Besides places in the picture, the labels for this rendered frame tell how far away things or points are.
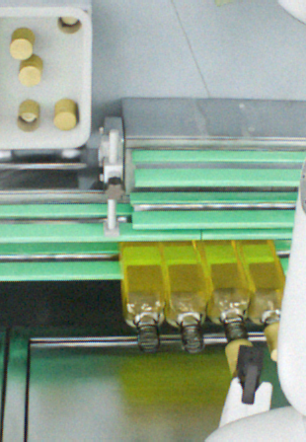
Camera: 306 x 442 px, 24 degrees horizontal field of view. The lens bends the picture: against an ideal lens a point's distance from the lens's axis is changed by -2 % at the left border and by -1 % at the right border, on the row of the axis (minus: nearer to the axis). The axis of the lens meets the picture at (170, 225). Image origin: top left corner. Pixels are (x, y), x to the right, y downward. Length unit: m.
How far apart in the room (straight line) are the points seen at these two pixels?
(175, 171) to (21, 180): 0.25
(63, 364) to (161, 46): 0.50
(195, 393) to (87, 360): 0.17
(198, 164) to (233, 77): 0.19
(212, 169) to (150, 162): 0.09
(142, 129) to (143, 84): 0.11
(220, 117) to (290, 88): 0.15
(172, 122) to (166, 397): 0.40
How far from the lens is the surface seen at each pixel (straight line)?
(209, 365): 1.09
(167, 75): 1.14
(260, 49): 1.15
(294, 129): 1.11
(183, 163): 1.03
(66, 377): 1.06
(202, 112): 1.12
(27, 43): 1.04
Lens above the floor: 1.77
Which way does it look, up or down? 51 degrees down
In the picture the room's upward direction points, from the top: 170 degrees clockwise
